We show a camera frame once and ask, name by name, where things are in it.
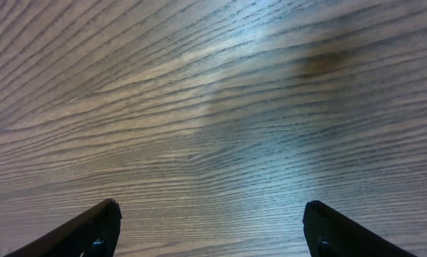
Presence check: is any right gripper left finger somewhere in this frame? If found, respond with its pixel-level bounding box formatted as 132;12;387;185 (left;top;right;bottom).
6;198;122;257

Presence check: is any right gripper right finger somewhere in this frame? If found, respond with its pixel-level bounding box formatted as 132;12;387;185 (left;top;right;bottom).
303;201;416;257

